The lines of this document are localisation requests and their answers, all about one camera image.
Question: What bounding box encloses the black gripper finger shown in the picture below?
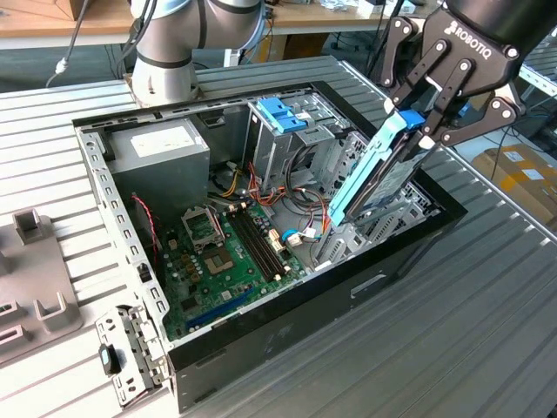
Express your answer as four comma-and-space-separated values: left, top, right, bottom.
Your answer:
417, 57, 528, 152
377, 16, 453, 115

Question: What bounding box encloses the hard disk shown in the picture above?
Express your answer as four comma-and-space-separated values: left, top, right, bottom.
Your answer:
326, 98, 443, 228

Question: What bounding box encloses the grey metal disk bay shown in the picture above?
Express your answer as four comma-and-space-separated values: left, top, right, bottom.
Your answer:
311, 204, 443, 272

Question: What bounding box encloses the black stand pole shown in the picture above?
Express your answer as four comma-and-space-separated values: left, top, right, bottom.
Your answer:
365, 0, 408, 86

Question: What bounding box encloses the long wooden desk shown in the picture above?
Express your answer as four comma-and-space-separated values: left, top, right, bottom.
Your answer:
0, 0, 443, 84

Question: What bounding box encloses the brown cardboard box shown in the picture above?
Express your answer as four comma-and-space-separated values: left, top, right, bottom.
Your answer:
472, 143, 557, 227

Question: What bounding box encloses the blue plastic drive latch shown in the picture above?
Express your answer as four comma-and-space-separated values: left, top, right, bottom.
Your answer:
255, 98, 322, 136

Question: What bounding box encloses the grey metal drive cage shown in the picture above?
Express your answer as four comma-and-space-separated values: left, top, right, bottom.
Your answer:
243, 98, 349, 198

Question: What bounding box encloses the black RAM slot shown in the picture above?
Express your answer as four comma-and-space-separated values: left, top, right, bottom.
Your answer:
238, 208, 287, 278
227, 212, 276, 283

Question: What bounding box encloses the grey power supply box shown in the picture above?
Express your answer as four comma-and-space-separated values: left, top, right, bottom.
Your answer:
106, 118, 212, 221

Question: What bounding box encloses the CPU socket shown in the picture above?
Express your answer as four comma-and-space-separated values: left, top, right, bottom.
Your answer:
203, 244, 239, 279

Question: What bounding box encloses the metal socket cover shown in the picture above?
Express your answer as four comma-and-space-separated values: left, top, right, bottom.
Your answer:
179, 206, 226, 250

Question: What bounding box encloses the black open PC case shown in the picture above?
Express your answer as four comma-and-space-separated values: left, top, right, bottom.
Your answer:
71, 80, 470, 415

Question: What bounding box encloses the blue expansion slot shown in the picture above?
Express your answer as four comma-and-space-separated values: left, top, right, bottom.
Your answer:
185, 285, 257, 331

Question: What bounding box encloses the green motherboard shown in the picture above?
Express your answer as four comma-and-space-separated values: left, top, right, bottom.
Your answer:
158, 200, 308, 343

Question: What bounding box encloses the small cardboard box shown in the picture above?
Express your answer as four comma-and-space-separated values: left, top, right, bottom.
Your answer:
51, 0, 95, 22

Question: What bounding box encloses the grey parts rack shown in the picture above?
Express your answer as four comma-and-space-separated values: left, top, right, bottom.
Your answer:
0, 208, 84, 367

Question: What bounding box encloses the black blue case latch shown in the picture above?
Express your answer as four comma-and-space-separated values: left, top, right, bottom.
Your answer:
98, 342, 124, 376

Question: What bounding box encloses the multicolour wire bundle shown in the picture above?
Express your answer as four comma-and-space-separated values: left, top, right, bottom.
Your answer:
208, 160, 334, 245

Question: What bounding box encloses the blue wire white plug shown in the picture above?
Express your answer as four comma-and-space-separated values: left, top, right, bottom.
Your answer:
280, 228, 325, 247

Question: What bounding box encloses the red black fan wire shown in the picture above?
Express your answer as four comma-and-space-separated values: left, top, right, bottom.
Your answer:
131, 194, 163, 265

